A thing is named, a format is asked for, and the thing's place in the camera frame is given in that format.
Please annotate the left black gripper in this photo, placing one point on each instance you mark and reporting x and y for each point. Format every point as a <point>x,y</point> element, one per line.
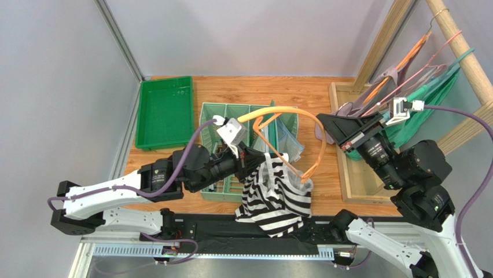
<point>247,160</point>

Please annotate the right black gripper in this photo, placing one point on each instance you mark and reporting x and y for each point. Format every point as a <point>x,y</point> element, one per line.
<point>355,138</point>

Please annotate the black white striped tank top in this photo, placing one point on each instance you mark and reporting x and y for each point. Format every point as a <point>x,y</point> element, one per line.
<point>274,198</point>

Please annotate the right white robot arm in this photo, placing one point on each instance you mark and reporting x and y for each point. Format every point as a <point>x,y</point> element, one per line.
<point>416,175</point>

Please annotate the mauve tank top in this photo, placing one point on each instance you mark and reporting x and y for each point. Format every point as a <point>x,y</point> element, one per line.
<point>356,108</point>

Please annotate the green tank top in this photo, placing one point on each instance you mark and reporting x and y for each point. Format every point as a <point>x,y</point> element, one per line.
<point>401,133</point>

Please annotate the mint green file organizer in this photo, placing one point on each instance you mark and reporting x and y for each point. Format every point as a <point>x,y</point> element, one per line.
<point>229,189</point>

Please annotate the clear zip pouch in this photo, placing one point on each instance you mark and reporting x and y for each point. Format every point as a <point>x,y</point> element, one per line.
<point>287,131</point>

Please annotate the wooden clothes rack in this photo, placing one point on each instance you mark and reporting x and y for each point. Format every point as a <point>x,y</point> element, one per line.
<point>358,184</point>

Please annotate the green plastic tray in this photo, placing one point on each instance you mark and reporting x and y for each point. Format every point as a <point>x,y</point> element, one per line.
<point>165,117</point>

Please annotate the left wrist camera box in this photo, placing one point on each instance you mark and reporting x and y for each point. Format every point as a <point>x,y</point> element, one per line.
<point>231,132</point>

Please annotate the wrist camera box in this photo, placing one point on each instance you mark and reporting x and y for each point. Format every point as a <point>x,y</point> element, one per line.
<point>401,109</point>
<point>231,132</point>

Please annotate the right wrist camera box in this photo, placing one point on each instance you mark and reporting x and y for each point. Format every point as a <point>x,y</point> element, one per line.
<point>401,109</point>

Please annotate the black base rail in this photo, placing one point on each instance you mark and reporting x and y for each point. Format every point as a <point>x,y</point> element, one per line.
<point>214,236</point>

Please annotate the aluminium frame post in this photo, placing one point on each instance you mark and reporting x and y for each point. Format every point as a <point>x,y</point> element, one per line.
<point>117,34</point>

